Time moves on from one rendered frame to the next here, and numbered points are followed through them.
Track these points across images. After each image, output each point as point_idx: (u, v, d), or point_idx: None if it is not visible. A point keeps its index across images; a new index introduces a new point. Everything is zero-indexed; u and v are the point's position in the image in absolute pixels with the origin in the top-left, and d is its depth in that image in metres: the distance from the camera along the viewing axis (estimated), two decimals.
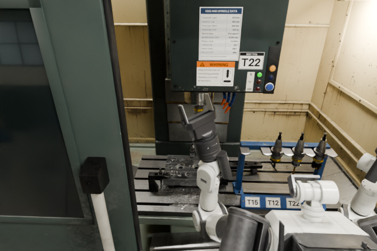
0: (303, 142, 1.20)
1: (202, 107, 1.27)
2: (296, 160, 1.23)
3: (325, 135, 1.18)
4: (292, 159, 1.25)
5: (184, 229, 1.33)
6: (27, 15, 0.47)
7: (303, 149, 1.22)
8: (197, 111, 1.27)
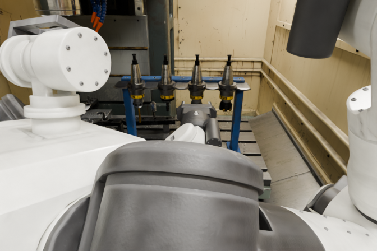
0: (200, 69, 0.83)
1: (142, 93, 0.87)
2: (193, 97, 0.86)
3: (229, 57, 0.82)
4: (189, 97, 0.88)
5: None
6: None
7: (202, 81, 0.85)
8: (134, 98, 0.87)
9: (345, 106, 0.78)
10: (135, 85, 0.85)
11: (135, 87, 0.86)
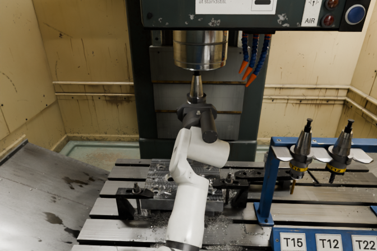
0: (200, 80, 0.73)
1: (308, 164, 0.69)
2: None
3: None
4: None
5: None
6: None
7: (202, 93, 0.75)
8: (299, 171, 0.69)
9: None
10: (305, 157, 0.67)
11: (304, 158, 0.67)
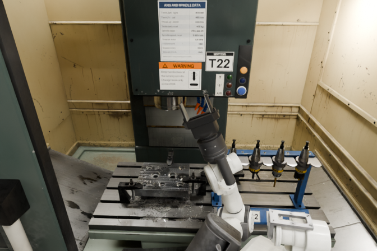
0: (284, 151, 1.09)
1: None
2: (277, 171, 1.12)
3: (307, 144, 1.07)
4: (272, 169, 1.14)
5: (156, 245, 1.22)
6: None
7: (284, 159, 1.11)
8: None
9: None
10: None
11: None
